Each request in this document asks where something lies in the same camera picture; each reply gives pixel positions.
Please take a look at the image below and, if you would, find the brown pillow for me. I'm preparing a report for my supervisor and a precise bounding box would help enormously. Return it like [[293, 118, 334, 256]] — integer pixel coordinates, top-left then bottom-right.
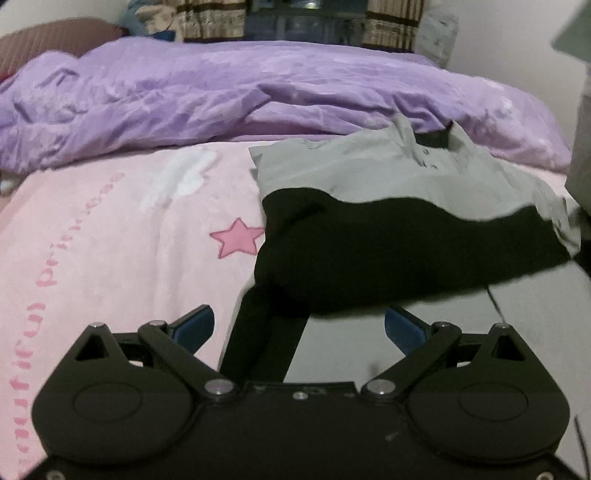
[[0, 17, 127, 77]]

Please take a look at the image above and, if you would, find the beige striped curtain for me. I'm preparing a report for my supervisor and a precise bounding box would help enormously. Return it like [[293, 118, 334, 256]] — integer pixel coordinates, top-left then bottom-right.
[[178, 0, 250, 43], [362, 0, 426, 51]]

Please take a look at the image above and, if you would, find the pale grey cloth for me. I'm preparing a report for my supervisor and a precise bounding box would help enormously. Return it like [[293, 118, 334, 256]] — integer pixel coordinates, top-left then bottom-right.
[[418, 0, 459, 69]]

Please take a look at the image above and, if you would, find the pink printed blanket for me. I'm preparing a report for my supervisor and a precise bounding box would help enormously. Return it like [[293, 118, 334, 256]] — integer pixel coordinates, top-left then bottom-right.
[[0, 138, 568, 480]]

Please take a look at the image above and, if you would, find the grey and black shirt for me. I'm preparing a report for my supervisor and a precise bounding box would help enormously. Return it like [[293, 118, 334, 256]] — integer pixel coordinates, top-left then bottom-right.
[[219, 113, 591, 480]]

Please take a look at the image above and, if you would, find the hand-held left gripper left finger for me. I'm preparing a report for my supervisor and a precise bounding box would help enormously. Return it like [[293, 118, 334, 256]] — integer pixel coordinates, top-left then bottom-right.
[[69, 305, 240, 403]]

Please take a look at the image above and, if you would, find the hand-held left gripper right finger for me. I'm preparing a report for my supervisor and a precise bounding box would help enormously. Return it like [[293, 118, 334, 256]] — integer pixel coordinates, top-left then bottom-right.
[[360, 305, 532, 402]]

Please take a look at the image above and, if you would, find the blue and beige cloth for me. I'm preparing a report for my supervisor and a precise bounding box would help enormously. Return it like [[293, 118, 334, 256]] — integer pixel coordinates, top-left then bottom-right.
[[121, 0, 185, 42]]

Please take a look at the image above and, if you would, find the purple duvet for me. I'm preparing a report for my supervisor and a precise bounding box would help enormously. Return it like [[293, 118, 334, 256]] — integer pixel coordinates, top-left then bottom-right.
[[0, 37, 573, 175]]

